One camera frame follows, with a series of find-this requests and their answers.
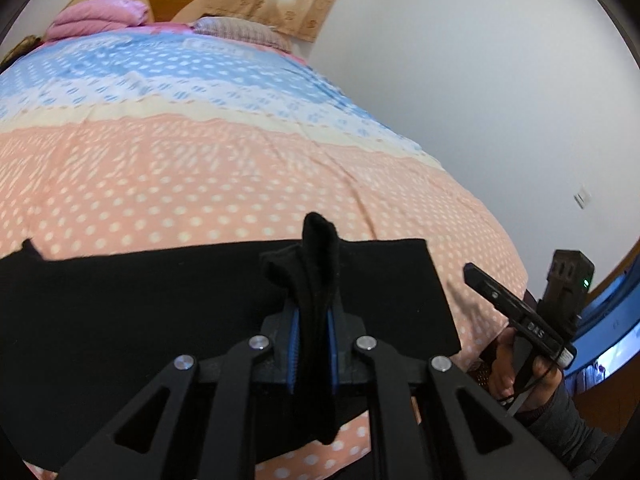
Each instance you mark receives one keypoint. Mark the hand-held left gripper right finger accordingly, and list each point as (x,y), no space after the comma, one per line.
(332,347)

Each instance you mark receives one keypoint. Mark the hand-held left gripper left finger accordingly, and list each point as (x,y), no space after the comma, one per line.
(295,347)

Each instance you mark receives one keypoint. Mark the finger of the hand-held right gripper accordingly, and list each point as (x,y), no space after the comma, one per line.
(487,285)

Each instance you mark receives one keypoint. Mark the black pants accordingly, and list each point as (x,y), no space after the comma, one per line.
(150,310)

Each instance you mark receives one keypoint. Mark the person's right forearm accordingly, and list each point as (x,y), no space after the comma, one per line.
(565,440)

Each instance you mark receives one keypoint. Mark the person's right hand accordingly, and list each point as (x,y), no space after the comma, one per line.
(502,360)

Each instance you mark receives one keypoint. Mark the blue curved object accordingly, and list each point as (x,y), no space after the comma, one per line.
(607,310)

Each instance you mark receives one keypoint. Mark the bed with polka-dot sheet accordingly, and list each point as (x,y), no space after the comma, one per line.
(200,150)

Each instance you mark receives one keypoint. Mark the striped pillow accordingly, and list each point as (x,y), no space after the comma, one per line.
(240,32)

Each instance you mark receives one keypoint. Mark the beige and white floral curtain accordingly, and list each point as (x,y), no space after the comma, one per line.
(290,0)

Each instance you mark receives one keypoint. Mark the pink folded blanket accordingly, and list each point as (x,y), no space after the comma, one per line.
(95,17)

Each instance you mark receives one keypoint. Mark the brown patterned bundle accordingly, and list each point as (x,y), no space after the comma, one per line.
(20,52)

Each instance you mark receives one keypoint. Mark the white wall switch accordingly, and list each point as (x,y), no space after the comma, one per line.
(583,196)

